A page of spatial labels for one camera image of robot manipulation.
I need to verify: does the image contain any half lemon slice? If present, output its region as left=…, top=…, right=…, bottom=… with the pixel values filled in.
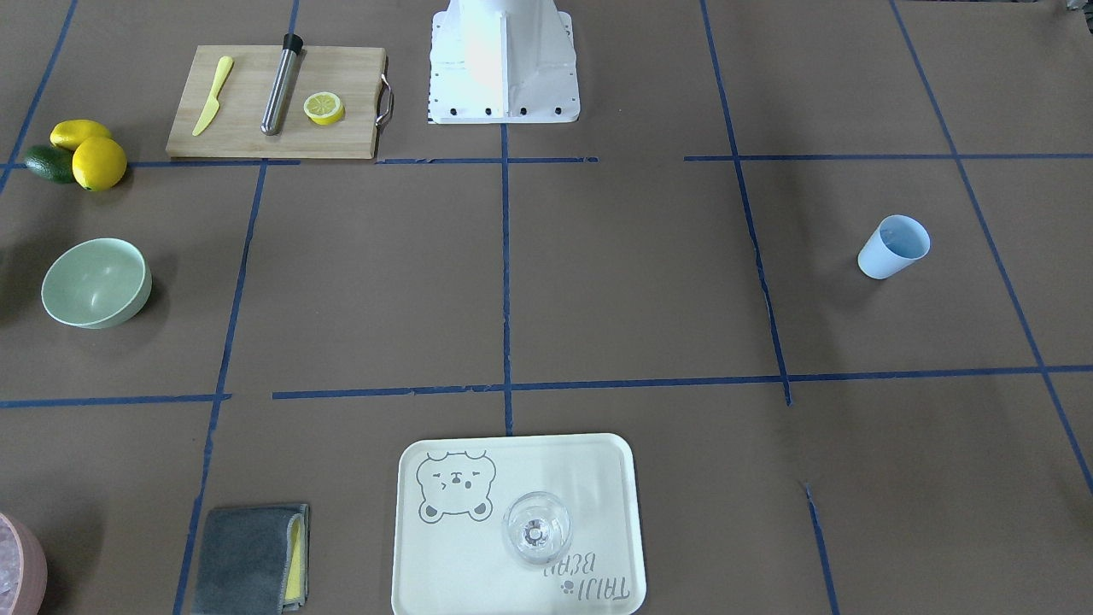
left=303, top=92, right=345, bottom=126

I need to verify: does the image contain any yellow lemon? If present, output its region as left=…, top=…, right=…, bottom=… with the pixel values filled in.
left=72, top=137, right=128, bottom=191
left=50, top=118, right=113, bottom=152

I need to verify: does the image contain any grey yellow folded cloth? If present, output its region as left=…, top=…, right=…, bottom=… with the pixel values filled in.
left=190, top=502, right=312, bottom=614

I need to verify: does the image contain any pink bowl of ice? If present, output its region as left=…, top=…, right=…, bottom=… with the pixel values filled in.
left=1, top=513, right=48, bottom=614

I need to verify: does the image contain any steel muddler black cap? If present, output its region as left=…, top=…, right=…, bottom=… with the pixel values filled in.
left=259, top=32, right=303, bottom=137

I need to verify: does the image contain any bamboo cutting board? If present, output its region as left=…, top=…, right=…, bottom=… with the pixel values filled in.
left=167, top=45, right=388, bottom=159

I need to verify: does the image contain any cream bear tray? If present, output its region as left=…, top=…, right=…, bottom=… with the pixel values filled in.
left=391, top=433, right=647, bottom=614

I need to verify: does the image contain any green bowl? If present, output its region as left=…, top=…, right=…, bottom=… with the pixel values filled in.
left=40, top=237, right=152, bottom=330

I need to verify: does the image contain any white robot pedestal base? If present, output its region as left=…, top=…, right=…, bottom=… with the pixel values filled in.
left=427, top=1, right=581, bottom=125

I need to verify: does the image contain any yellow lemon front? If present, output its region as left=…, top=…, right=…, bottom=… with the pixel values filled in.
left=72, top=137, right=128, bottom=191

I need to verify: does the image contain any yellow lemon rear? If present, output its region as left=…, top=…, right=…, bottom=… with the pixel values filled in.
left=50, top=118, right=113, bottom=152

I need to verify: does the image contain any yellow plastic knife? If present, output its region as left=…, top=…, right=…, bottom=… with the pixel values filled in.
left=191, top=56, right=234, bottom=137

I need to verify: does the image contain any clear wine glass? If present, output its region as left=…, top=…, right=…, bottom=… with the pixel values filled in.
left=503, top=490, right=574, bottom=567

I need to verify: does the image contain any light blue cup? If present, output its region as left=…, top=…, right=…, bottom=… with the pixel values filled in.
left=857, top=214, right=932, bottom=280

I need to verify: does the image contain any green avocado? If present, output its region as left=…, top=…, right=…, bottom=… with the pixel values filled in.
left=23, top=144, right=77, bottom=185

